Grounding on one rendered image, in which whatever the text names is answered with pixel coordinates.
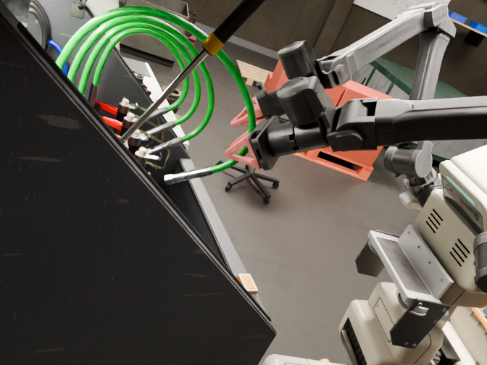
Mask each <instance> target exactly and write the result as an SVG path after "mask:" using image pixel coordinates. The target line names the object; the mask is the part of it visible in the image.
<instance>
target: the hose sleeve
mask: <svg viewBox="0 0 487 365"><path fill-rule="evenodd" d="M209 175H212V171H211V167H210V166H209V167H203V168H199V169H193V170H190V171H186V172H179V173H177V174H173V175H172V180H173V182H174V183H178V182H182V181H186V180H192V179H195V178H199V177H205V176H209Z"/></svg>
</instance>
